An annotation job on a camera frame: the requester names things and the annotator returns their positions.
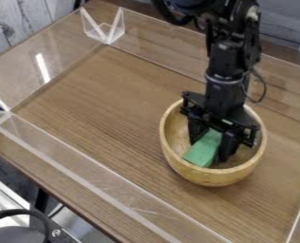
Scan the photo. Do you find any brown wooden bowl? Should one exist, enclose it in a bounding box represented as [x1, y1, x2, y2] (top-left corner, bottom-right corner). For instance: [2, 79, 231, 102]
[159, 100, 267, 187]

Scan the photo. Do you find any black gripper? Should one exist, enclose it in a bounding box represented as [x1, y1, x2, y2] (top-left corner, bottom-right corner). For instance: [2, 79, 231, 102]
[180, 75, 260, 160]

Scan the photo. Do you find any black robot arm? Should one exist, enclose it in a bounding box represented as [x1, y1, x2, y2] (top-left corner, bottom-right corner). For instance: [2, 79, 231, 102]
[151, 0, 262, 161]

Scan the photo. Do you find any clear acrylic front wall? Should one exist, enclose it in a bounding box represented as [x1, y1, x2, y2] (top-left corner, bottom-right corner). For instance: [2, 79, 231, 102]
[0, 97, 231, 243]

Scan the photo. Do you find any black cable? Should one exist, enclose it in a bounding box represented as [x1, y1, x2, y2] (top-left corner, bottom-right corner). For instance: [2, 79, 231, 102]
[0, 208, 52, 243]

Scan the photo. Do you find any green rectangular block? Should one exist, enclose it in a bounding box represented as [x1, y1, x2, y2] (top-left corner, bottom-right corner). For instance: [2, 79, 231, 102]
[183, 129, 222, 168]

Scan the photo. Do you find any clear acrylic corner bracket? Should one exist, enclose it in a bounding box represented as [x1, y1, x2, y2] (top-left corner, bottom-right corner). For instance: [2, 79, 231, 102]
[79, 8, 124, 45]

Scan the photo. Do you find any black metal bracket with screw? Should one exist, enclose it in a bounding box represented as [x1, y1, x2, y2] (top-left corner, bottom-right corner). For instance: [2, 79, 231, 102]
[28, 213, 81, 243]

